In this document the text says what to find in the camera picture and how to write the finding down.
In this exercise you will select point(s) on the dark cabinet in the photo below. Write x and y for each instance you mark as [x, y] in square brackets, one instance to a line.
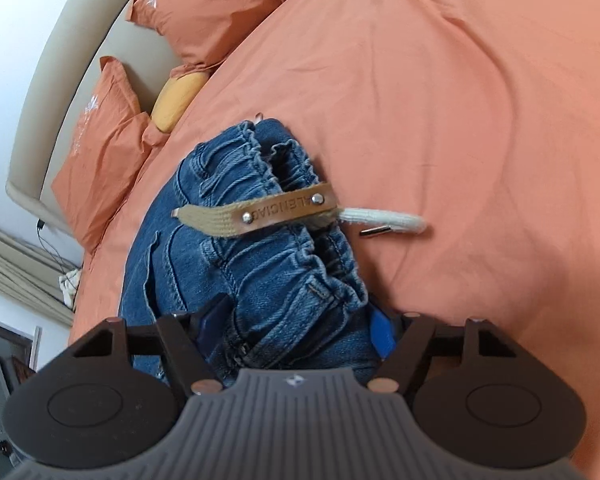
[5, 360]

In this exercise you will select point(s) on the yellow pillow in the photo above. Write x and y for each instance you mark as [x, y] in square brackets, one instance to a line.
[177, 100]

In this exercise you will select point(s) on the beige curtain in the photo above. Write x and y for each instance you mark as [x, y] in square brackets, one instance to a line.
[15, 270]

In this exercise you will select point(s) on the large orange pillow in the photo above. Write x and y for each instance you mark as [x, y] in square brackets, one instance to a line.
[220, 5]

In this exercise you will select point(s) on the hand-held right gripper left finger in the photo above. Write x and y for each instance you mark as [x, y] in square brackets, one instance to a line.
[214, 325]

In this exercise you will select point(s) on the small orange pillow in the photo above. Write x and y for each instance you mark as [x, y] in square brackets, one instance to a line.
[105, 160]

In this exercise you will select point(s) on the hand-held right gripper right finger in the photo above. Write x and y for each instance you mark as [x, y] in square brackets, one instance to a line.
[382, 335]

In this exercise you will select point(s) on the beige padded headboard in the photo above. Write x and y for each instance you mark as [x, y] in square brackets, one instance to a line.
[55, 85]

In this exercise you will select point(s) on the blue denim pants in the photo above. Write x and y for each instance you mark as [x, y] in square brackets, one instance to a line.
[280, 280]

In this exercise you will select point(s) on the white crumpled cloth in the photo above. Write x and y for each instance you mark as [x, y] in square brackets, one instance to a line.
[71, 285]

